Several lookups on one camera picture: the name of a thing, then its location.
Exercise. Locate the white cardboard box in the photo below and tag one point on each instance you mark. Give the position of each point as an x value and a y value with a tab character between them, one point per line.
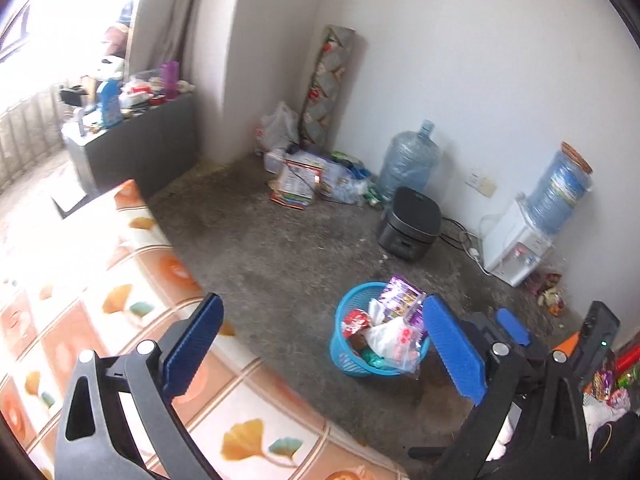
70	195

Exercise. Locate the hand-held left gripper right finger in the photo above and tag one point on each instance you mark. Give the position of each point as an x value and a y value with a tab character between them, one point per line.
457	350

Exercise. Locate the pink hanging cloth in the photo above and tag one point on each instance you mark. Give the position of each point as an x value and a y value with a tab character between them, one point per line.
119	30

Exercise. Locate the blue water dispenser bottle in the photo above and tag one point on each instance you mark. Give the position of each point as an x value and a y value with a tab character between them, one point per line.
557	190

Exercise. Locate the colourful snack packets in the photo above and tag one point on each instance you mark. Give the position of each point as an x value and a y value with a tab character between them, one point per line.
612	382

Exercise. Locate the red snack packet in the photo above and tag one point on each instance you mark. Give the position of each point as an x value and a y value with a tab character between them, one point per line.
356	327

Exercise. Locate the white water dispenser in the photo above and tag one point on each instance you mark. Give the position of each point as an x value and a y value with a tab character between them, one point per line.
515	245

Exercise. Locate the cluster of small containers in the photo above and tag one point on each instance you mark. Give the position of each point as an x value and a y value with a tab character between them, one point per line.
150	91

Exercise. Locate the white plastic bag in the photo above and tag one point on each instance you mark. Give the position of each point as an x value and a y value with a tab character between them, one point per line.
277	127

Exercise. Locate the purple snack bag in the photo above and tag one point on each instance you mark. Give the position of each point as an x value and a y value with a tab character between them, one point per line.
400	300

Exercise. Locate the black rice cooker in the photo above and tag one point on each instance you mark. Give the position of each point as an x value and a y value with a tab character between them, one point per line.
410	225

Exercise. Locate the dark grey cabinet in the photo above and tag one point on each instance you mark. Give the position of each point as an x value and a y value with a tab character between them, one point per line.
135	150

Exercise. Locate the black cloth yellow trim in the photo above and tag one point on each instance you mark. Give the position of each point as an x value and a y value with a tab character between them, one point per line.
617	440

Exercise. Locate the printed blanket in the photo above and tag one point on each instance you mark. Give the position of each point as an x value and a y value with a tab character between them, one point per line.
100	270

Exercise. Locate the heap of snack wrappers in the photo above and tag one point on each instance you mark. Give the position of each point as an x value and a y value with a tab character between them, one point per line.
547	292

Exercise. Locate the green wrapper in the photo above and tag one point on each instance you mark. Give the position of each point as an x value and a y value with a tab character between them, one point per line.
372	358

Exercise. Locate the purple bottle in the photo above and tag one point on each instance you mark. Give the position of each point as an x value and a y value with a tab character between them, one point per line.
170	80

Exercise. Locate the blue plastic basket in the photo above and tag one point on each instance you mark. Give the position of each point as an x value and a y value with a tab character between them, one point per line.
345	355

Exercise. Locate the black small device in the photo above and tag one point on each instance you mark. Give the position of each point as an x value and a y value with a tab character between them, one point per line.
72	95

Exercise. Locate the heap of clear plastic bags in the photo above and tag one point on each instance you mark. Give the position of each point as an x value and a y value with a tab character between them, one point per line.
345	180

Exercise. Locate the metal window railing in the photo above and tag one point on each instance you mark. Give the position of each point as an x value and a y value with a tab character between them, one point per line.
25	130

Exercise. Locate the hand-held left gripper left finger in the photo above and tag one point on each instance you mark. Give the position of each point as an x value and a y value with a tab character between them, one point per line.
192	345

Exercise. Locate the grey curtain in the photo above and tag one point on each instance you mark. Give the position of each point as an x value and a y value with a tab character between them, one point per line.
170	10

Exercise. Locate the wall outlet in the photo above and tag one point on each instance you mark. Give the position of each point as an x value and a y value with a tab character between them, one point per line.
481	184

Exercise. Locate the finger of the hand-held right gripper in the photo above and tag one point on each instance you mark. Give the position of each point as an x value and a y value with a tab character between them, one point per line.
485	330
514	327

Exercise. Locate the clear plastic bag red print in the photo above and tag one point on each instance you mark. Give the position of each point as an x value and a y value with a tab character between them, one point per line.
395	342

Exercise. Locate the patterned rolled mat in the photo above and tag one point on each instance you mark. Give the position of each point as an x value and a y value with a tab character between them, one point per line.
325	85

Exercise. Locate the large clear water jug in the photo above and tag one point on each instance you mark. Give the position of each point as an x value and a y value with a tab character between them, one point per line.
407	165

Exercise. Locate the window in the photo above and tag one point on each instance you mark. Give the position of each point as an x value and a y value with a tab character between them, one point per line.
60	35

